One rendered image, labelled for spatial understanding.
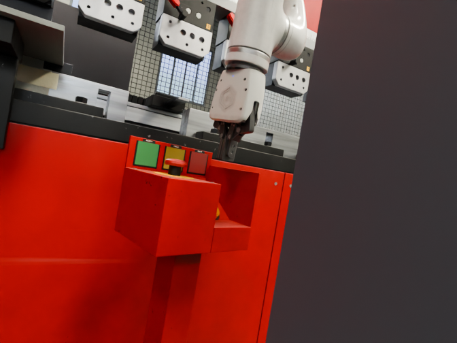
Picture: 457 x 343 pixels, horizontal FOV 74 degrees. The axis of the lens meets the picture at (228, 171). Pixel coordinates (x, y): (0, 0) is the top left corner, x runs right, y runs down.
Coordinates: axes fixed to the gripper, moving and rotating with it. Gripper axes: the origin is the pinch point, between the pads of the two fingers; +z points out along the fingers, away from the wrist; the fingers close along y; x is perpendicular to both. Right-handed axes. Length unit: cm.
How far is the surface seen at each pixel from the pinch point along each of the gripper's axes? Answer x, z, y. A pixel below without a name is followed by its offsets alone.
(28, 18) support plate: -32.5, -13.5, -17.1
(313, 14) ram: 49, -54, -26
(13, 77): -32.1, -4.5, -27.6
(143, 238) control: -15.0, 16.6, 2.2
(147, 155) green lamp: -11.2, 4.4, -9.8
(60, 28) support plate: -28.1, -13.7, -16.1
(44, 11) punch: -27, -22, -44
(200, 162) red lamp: 1.9, 4.0, -9.8
